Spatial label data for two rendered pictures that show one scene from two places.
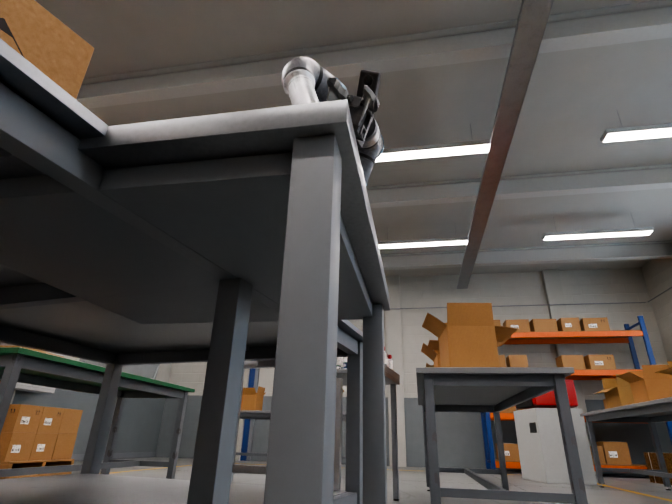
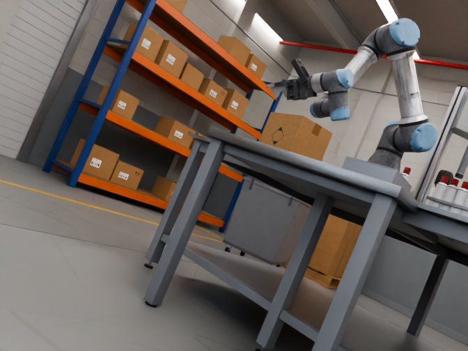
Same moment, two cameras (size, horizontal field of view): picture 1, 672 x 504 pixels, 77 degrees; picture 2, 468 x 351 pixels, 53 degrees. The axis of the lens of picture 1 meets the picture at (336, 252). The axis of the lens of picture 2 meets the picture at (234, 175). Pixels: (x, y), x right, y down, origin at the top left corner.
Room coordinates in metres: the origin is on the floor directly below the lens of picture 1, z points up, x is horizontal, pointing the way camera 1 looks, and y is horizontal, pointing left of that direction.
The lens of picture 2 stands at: (1.58, -1.77, 0.59)
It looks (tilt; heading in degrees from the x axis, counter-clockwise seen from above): 2 degrees up; 118
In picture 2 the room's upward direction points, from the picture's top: 23 degrees clockwise
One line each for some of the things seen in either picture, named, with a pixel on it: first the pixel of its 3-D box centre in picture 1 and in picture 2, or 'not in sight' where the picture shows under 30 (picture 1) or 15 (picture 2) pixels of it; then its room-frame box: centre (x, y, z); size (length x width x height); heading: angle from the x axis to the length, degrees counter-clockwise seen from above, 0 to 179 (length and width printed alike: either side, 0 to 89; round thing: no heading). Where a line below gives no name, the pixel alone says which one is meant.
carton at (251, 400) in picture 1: (249, 399); not in sight; (7.16, 1.31, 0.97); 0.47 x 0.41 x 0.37; 165
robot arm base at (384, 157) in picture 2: not in sight; (385, 162); (1.15, 0.31, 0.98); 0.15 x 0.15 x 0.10
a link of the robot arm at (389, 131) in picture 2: not in sight; (395, 138); (1.15, 0.32, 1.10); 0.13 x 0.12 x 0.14; 136
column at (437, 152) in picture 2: not in sight; (437, 151); (1.30, 0.60, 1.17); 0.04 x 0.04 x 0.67; 70
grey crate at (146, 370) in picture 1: (121, 364); not in sight; (3.46, 1.68, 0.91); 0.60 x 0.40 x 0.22; 172
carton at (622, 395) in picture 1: (624, 393); not in sight; (4.95, -3.27, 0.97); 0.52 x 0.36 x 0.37; 82
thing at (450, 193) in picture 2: not in sight; (448, 198); (1.41, 0.71, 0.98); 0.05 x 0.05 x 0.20
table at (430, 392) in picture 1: (476, 446); not in sight; (3.38, -1.06, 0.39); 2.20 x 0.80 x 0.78; 169
